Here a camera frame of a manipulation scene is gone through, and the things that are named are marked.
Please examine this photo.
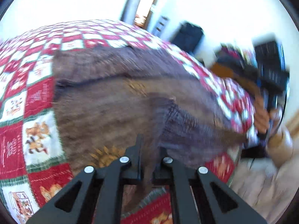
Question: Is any brown knitted sweater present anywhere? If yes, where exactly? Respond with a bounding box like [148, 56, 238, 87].
[52, 45, 248, 213]

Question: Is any person's right hand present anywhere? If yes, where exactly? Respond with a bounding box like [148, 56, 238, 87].
[253, 95, 282, 136]

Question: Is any black bag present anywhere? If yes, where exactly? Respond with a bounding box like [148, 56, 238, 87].
[171, 22, 204, 54]

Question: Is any wooden door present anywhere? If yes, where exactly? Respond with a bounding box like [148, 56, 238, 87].
[133, 0, 158, 29]

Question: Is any red patchwork bear bedspread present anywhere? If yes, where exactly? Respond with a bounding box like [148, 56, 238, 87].
[1, 20, 254, 223]

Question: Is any beige padded jacket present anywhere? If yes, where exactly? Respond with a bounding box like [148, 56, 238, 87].
[231, 156, 298, 223]

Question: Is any beige sleeve forearm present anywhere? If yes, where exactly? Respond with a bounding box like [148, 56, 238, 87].
[266, 126, 298, 168]

